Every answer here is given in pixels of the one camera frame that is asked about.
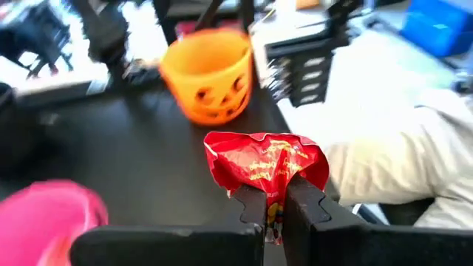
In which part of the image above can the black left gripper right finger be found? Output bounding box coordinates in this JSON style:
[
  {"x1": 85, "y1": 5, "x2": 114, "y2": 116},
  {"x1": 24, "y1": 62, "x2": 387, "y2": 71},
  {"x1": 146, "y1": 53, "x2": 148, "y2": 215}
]
[{"x1": 283, "y1": 175, "x2": 473, "y2": 266}]

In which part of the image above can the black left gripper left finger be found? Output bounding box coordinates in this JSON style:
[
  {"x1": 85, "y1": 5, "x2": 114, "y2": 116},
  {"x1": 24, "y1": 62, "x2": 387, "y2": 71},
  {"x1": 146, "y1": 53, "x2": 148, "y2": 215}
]
[{"x1": 69, "y1": 184, "x2": 268, "y2": 266}]

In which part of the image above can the pink pumpkin face bucket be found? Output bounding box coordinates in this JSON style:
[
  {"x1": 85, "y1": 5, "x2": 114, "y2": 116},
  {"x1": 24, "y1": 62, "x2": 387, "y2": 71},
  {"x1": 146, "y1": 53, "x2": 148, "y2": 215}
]
[{"x1": 0, "y1": 180, "x2": 109, "y2": 266}]

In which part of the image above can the red candy pack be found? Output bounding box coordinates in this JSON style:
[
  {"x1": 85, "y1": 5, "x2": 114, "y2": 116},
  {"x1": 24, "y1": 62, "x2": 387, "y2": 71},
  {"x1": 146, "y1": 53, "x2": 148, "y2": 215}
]
[{"x1": 203, "y1": 131, "x2": 330, "y2": 245}]

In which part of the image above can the person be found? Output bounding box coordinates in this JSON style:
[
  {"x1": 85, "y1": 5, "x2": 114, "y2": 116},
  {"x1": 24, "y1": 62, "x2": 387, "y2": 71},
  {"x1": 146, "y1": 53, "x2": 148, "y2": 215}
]
[{"x1": 324, "y1": 88, "x2": 473, "y2": 230}]

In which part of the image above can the orange pumpkin face bucket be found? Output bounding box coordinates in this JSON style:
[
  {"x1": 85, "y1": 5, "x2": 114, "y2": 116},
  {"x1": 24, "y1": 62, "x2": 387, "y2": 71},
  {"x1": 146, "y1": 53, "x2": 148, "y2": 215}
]
[{"x1": 158, "y1": 27, "x2": 254, "y2": 126}]

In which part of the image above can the black drawer cabinet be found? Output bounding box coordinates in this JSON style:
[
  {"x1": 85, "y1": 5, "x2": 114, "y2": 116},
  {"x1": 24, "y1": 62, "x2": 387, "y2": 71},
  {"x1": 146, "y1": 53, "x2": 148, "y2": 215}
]
[{"x1": 264, "y1": 35, "x2": 336, "y2": 108}]

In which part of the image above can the blue plastic box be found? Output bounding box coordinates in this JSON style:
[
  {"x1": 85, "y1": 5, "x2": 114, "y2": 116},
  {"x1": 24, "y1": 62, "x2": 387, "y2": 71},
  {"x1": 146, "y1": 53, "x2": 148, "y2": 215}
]
[{"x1": 401, "y1": 0, "x2": 473, "y2": 58}]

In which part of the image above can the black diagonal frame strut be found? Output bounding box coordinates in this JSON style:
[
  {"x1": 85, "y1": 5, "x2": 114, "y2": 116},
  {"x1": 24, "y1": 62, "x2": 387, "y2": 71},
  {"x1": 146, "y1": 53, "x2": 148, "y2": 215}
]
[{"x1": 194, "y1": 0, "x2": 225, "y2": 33}]

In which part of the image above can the black frame post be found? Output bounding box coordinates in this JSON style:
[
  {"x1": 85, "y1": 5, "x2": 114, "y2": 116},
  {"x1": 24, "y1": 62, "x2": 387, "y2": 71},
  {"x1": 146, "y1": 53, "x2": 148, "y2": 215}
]
[{"x1": 238, "y1": 0, "x2": 256, "y2": 34}]

